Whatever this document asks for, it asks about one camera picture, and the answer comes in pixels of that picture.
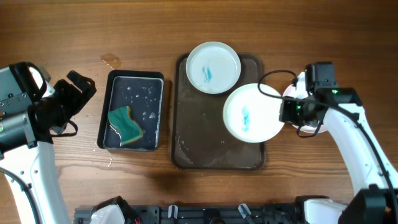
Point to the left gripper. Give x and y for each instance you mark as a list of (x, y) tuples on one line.
[(78, 99)]

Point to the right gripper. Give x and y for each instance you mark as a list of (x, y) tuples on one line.
[(286, 114)]

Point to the white plate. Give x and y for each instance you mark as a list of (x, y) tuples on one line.
[(251, 113), (213, 67), (299, 91)]

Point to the green yellow sponge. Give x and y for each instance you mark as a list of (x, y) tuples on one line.
[(127, 129)]

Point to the white plate top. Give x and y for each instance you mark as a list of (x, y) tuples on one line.
[(213, 67)]

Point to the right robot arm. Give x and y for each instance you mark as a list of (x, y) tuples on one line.
[(373, 177)]

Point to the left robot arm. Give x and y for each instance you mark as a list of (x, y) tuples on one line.
[(32, 177)]

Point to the black water basin tray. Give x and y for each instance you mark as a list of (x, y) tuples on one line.
[(143, 93)]

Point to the dark brown serving tray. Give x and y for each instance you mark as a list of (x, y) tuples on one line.
[(200, 139)]

